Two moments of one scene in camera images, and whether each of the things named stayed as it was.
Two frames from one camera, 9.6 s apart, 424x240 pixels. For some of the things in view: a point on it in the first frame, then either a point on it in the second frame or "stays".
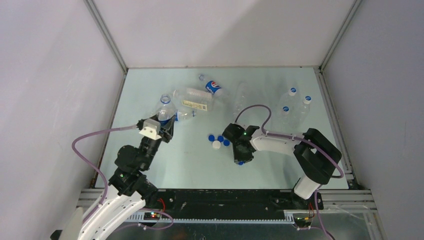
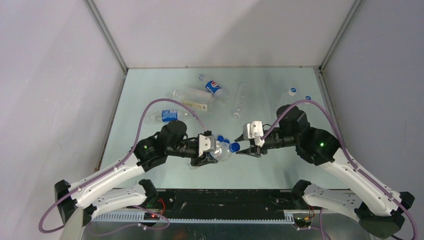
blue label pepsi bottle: [166, 111] → [223, 151]
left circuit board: [151, 216] stays
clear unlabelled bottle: [240, 98] stays
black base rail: [233, 204] stays
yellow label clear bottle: [194, 98] stays
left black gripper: [168, 131] → [203, 160]
